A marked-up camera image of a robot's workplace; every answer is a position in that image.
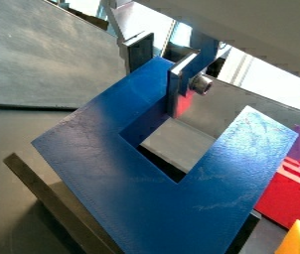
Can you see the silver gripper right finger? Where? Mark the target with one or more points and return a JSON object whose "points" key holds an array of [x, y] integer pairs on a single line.
{"points": [[187, 81]]}

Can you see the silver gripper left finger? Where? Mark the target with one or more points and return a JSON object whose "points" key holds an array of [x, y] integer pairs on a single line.
{"points": [[134, 39]]}

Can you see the blue U-shaped block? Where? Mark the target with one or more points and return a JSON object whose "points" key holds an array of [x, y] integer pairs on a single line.
{"points": [[153, 215]]}

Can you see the black angled fixture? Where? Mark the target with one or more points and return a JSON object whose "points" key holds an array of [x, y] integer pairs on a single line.
{"points": [[73, 223]]}

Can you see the red base block with slots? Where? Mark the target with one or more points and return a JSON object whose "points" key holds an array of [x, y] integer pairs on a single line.
{"points": [[279, 203]]}

